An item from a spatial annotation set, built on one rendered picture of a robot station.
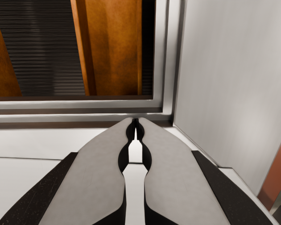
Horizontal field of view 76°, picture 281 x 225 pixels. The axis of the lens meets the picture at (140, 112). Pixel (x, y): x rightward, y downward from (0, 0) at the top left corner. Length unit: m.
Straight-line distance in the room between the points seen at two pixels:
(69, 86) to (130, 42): 0.23
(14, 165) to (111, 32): 0.20
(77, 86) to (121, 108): 0.32
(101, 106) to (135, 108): 0.03
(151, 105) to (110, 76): 0.15
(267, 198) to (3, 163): 0.28
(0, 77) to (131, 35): 0.20
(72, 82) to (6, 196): 0.30
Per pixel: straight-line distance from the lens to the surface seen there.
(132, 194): 0.19
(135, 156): 0.16
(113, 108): 0.15
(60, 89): 0.48
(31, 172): 0.19
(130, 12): 0.28
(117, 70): 0.29
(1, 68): 0.33
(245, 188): 0.21
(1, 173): 0.20
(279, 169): 0.25
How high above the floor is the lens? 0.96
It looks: 62 degrees down
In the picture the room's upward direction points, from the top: 177 degrees clockwise
